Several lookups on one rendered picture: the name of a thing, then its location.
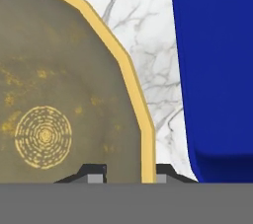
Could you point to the blue cabinet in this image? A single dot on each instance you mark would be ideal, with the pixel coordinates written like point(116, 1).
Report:
point(217, 70)

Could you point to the round gold-rimmed brown tray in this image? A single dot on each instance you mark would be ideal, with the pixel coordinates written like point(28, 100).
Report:
point(66, 80)

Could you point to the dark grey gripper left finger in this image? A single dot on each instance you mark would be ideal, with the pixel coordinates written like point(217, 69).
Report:
point(93, 171)

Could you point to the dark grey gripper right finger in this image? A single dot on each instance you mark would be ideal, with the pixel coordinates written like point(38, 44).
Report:
point(165, 172)

